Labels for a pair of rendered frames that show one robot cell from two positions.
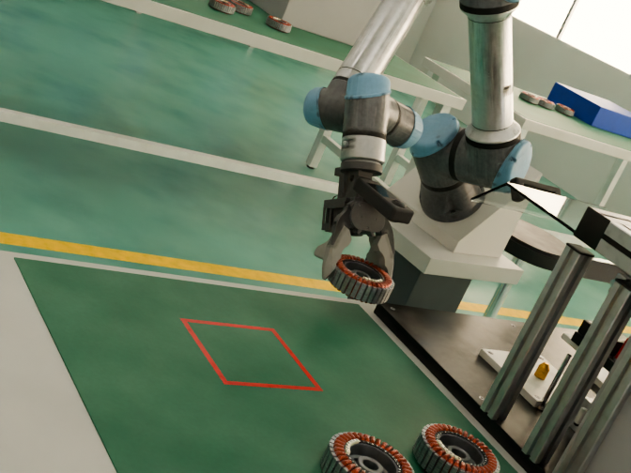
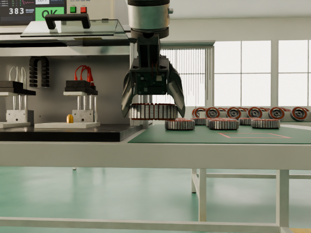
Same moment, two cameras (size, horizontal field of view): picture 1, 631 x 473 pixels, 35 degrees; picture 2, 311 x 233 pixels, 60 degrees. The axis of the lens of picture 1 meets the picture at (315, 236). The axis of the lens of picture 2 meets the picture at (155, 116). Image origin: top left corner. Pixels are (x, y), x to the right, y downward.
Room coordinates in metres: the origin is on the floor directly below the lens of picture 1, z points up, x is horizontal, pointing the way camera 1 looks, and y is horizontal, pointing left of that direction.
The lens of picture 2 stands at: (2.02, 0.31, 0.81)
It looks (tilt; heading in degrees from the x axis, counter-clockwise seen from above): 1 degrees down; 221
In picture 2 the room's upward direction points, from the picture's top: straight up
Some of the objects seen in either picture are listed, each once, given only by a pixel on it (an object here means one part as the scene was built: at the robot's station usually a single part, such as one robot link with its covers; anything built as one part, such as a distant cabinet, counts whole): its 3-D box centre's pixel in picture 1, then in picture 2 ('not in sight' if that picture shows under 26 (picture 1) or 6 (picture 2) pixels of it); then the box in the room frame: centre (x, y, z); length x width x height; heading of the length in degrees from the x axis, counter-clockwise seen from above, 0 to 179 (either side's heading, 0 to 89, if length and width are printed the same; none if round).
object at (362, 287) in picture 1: (360, 279); (153, 112); (1.56, -0.10, 0.82); 0.11 x 0.11 x 0.04
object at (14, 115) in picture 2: not in sight; (20, 117); (1.60, -0.72, 0.80); 0.07 x 0.05 x 0.06; 128
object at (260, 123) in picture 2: not in sight; (265, 123); (0.88, -0.08, 0.77); 0.11 x 0.11 x 0.04
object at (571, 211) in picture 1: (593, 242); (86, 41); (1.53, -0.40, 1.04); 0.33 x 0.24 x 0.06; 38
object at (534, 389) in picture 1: (537, 379); (70, 125); (1.57, -0.44, 0.78); 0.15 x 0.15 x 0.01; 38
